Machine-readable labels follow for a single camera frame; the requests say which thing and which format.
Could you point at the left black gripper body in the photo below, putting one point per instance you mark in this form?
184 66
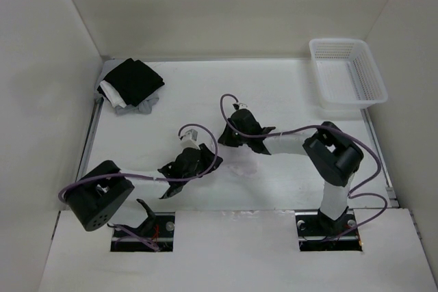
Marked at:
197 171

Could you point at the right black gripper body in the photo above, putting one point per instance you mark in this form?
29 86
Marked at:
231 122

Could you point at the white tank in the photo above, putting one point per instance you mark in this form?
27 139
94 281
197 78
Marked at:
112 94
240 161

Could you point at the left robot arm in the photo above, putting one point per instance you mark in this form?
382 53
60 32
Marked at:
99 194

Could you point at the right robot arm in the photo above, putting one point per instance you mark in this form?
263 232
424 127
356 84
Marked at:
334 156

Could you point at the folded grey tank top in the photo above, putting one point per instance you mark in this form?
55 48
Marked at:
145 107

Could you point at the folded black tank top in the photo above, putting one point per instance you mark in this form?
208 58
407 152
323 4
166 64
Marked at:
132 80

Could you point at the folded white tank top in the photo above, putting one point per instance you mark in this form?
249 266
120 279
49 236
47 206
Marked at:
112 94

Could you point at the white plastic basket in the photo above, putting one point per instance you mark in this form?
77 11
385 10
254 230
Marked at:
346 74

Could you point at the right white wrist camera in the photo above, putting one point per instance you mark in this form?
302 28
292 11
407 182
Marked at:
238 105

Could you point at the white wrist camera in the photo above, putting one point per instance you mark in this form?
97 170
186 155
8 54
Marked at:
238 105
189 139

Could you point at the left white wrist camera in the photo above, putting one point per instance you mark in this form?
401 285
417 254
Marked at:
189 139

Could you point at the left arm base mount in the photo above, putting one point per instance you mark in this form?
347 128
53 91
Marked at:
155 233

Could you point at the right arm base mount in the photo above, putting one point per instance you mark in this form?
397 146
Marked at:
316 234

